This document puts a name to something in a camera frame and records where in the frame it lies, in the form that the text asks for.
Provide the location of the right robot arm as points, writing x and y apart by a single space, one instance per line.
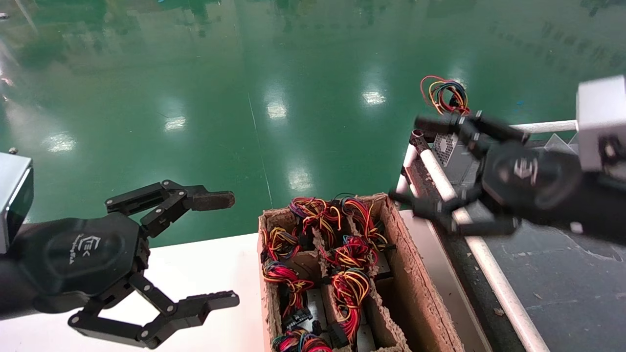
601 210

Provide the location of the brown pulp cardboard tray box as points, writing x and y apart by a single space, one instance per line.
415 293

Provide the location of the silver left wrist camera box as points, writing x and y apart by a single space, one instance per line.
12 195

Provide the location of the dark conveyor belt surface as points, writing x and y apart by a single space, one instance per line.
562 283

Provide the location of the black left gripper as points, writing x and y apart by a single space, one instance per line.
83 254

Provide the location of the conveyor with white pipe frame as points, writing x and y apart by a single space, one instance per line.
506 288

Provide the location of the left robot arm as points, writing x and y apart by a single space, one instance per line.
14 293

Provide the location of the clear acrylic divider tray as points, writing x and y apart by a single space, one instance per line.
560 142

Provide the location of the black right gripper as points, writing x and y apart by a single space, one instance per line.
533 178

